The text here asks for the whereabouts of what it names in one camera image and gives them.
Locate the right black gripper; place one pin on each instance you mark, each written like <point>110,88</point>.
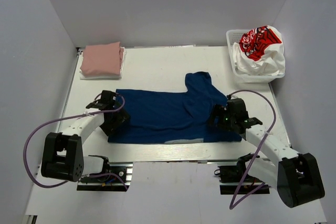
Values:
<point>220,110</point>

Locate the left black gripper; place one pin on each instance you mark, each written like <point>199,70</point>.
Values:
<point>121,117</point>

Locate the blue t shirt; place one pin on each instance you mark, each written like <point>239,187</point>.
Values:
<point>160,117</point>

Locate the white red print t shirt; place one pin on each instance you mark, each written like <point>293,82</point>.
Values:
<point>260,52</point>

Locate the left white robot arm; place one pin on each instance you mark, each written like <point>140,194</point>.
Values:
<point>63,156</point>

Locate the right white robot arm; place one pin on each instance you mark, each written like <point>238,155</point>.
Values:
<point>295,176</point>

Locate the folded pink t shirt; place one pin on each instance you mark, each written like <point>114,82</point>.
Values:
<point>102,60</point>

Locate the white plastic basket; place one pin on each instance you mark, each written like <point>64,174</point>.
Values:
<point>233,36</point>

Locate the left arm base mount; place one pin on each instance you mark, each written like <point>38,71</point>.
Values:
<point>118,179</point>

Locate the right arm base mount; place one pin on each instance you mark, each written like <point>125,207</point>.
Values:
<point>229,178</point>

